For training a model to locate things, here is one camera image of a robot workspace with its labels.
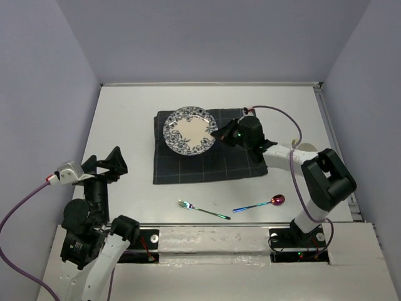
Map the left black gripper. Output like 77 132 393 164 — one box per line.
81 144 128 221

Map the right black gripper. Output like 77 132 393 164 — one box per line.
210 117 251 150

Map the dark plaid cloth napkin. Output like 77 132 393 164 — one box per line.
153 111 268 185

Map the blue floral plate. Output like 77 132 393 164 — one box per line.
162 106 218 156

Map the cream yellow mug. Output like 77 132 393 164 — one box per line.
291 139 317 152

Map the iridescent fork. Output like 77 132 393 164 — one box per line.
177 200 231 220

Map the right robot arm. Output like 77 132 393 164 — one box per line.
211 115 357 246

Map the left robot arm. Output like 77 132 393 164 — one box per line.
56 146 140 300

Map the iridescent spoon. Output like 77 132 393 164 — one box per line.
232 194 286 213

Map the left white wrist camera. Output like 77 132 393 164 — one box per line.
46 161 95 186

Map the aluminium table edge rail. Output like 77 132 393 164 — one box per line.
101 82 321 88

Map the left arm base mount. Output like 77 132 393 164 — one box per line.
118 228 160 264

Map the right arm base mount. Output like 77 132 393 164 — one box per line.
268 222 330 263

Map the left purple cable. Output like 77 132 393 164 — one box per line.
0 181 113 301

